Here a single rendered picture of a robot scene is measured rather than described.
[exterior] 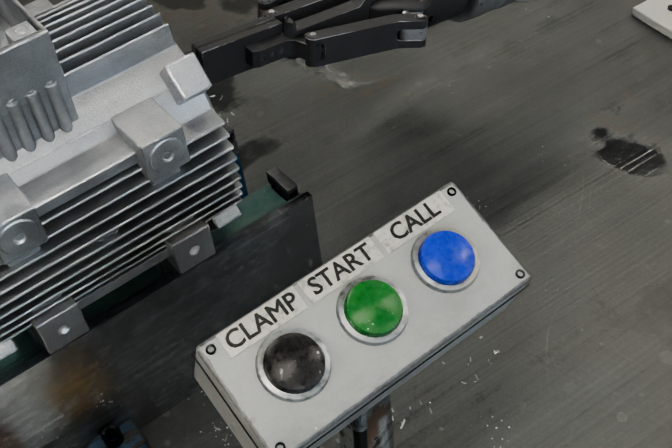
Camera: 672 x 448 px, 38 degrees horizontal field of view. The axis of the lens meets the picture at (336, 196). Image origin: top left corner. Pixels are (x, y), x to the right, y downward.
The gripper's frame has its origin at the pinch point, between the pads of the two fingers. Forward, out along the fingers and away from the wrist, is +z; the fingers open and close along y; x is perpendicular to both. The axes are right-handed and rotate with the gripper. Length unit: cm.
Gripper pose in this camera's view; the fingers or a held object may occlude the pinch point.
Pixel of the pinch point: (238, 50)
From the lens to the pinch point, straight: 73.4
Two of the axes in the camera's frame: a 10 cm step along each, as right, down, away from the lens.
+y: 6.1, 5.3, -5.9
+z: -7.9, 3.9, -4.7
